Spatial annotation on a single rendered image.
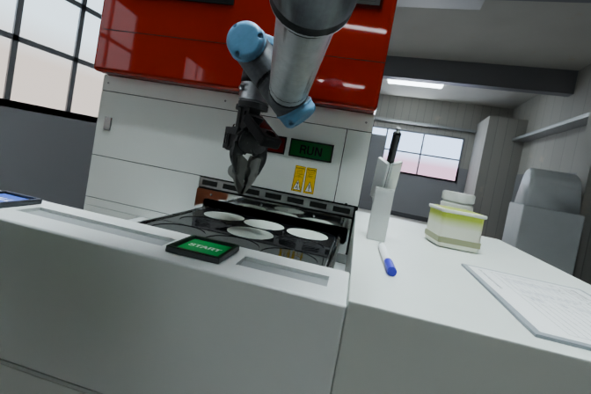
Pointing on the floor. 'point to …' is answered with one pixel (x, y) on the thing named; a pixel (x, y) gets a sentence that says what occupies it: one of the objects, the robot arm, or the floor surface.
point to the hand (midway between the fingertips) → (243, 189)
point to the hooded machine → (547, 218)
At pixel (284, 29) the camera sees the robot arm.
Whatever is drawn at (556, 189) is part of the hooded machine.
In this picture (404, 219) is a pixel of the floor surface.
